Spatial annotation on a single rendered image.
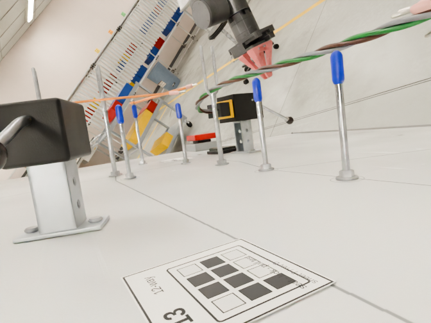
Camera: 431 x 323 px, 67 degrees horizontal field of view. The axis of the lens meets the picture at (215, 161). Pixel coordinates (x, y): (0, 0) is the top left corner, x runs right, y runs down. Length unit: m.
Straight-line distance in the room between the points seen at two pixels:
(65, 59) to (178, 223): 8.96
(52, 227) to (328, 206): 0.15
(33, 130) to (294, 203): 0.14
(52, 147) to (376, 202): 0.16
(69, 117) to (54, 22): 9.27
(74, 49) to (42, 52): 0.75
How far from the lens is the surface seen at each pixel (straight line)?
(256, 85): 0.31
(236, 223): 0.16
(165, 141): 4.47
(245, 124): 0.51
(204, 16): 0.73
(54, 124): 0.18
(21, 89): 8.77
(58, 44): 9.22
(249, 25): 0.77
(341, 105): 0.23
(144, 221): 0.19
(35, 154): 0.18
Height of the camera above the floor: 1.32
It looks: 23 degrees down
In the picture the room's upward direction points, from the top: 56 degrees counter-clockwise
